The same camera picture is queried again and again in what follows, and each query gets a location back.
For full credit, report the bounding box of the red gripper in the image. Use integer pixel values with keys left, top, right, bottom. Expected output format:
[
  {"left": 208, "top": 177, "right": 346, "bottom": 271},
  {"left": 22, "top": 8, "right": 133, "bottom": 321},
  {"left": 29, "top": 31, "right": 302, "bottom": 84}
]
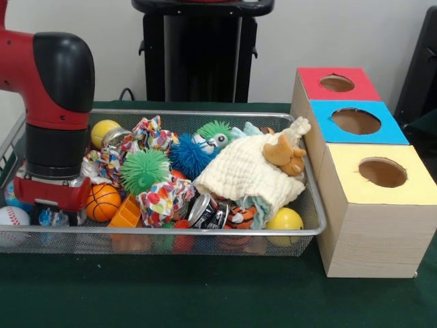
[{"left": 13, "top": 174, "right": 92, "bottom": 227}]

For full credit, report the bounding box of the clear plastic bottle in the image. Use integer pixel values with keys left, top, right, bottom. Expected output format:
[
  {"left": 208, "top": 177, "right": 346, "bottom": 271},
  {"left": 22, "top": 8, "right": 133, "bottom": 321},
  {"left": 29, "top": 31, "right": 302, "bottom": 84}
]
[{"left": 38, "top": 208, "right": 69, "bottom": 227}]

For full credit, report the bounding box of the orange toy building brick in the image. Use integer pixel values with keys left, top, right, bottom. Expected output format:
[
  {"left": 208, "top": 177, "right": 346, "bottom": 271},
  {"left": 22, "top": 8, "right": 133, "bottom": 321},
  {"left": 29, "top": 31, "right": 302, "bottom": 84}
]
[{"left": 107, "top": 195, "right": 143, "bottom": 228}]

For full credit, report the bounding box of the cream knitted cloth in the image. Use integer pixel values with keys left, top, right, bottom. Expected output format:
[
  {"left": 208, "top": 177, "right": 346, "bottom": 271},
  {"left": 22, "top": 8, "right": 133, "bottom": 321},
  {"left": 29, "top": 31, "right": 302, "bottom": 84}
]
[{"left": 193, "top": 115, "right": 312, "bottom": 220}]

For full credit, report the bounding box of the orange plush toy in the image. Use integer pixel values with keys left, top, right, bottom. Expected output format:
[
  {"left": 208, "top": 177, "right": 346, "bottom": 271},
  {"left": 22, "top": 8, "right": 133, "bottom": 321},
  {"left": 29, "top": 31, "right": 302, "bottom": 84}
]
[{"left": 262, "top": 133, "right": 307, "bottom": 176}]

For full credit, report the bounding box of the silver mesh bin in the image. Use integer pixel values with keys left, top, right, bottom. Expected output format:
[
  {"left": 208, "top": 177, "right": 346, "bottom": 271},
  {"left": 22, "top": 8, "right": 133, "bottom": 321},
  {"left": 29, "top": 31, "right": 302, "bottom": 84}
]
[{"left": 0, "top": 108, "right": 328, "bottom": 257}]

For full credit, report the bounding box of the wooden box with three holes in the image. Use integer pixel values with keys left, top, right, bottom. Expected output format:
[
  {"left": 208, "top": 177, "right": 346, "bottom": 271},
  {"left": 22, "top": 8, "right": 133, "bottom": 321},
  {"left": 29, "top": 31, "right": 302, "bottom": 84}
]
[{"left": 290, "top": 66, "right": 437, "bottom": 279}]

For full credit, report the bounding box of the white baseball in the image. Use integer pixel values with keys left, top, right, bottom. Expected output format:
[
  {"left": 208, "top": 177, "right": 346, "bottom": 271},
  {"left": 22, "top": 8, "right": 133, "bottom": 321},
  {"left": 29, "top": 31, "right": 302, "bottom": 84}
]
[{"left": 0, "top": 206, "right": 31, "bottom": 247}]

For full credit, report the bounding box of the small orange basketball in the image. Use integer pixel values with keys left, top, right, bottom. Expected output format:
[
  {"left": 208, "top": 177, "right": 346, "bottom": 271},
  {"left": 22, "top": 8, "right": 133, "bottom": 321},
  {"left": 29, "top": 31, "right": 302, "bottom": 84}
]
[{"left": 85, "top": 184, "right": 122, "bottom": 223}]

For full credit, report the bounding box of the small green spiky ball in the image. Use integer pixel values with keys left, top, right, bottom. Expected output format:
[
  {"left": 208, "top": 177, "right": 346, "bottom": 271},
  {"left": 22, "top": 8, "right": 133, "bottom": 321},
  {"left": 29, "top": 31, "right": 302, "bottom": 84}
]
[{"left": 119, "top": 148, "right": 173, "bottom": 196}]

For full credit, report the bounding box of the crushed black can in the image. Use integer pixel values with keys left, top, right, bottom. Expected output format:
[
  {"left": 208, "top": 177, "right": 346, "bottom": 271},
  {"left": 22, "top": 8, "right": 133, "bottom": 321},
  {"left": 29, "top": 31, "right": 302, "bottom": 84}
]
[{"left": 186, "top": 193, "right": 230, "bottom": 229}]

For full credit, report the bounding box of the large blue spiky ball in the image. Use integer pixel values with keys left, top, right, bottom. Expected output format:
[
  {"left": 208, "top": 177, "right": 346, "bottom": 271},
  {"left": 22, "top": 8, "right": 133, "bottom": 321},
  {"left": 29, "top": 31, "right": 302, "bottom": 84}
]
[{"left": 169, "top": 133, "right": 219, "bottom": 178}]

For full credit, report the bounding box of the dark green table cloth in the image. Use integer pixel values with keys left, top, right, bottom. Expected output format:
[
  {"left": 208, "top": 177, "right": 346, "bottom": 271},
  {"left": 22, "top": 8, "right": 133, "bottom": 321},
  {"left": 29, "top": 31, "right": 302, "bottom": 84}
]
[{"left": 0, "top": 100, "right": 437, "bottom": 328}]

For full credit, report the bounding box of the green spiky toy with eyes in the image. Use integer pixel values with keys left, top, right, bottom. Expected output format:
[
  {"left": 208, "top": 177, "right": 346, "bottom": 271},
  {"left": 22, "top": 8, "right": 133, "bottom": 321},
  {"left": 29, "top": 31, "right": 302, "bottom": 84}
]
[{"left": 197, "top": 120, "right": 234, "bottom": 150}]

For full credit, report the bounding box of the yellow smooth ball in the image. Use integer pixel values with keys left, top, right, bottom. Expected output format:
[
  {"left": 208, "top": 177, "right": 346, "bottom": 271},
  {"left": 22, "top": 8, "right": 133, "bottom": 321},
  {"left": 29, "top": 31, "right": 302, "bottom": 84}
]
[{"left": 266, "top": 206, "right": 304, "bottom": 247}]

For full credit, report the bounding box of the green covered side table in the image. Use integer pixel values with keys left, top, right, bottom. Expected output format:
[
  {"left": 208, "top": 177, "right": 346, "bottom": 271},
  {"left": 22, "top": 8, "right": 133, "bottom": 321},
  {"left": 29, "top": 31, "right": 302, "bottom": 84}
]
[{"left": 404, "top": 109, "right": 437, "bottom": 139}]

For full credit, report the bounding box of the black stand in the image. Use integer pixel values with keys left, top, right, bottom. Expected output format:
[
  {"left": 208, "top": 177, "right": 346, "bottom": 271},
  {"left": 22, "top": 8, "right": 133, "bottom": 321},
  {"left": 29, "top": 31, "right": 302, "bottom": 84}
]
[{"left": 392, "top": 5, "right": 437, "bottom": 119}]

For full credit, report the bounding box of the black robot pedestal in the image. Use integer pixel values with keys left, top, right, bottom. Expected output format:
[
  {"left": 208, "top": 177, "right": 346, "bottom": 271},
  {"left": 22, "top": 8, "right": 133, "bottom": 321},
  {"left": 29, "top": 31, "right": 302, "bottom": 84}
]
[{"left": 131, "top": 0, "right": 276, "bottom": 103}]

